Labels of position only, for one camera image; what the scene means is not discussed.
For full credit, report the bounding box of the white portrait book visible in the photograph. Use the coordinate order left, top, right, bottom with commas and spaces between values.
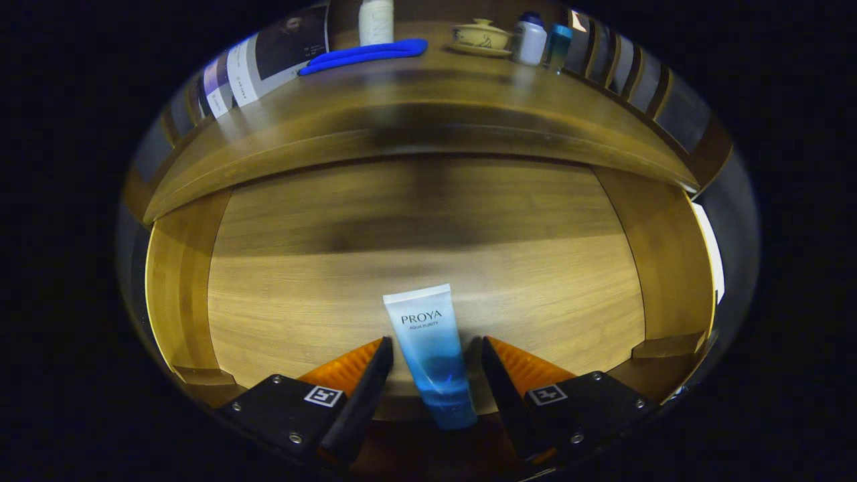
226, 7, 330, 108

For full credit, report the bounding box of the blue white cosmetic tube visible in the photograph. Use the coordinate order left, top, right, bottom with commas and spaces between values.
382, 283, 479, 430

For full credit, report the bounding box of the yellow saucer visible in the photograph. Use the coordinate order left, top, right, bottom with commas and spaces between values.
445, 42, 513, 58

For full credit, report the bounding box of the white bottle blue cap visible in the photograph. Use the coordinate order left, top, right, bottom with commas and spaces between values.
512, 11, 548, 66

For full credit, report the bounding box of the blue folded cloth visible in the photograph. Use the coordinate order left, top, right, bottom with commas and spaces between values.
298, 38, 429, 76

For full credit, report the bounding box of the wooden drawer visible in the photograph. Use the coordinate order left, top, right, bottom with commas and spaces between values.
144, 157, 720, 422

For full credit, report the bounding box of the wooden countertop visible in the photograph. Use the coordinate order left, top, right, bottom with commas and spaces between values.
144, 20, 700, 225

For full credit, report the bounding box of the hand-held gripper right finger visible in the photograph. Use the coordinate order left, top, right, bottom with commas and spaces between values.
481, 335, 662, 467

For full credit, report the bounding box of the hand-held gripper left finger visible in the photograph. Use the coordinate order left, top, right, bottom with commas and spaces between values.
213, 336, 395, 469

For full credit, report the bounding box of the purple book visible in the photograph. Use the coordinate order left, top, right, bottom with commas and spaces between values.
201, 57, 235, 120

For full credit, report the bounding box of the teal clear bottle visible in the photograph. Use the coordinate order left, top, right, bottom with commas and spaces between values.
544, 24, 573, 73

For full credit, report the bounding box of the white pump bottle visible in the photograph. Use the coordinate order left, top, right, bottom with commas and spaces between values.
358, 0, 395, 46

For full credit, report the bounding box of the yellow lidded teacup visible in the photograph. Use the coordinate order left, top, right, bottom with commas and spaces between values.
452, 19, 513, 50

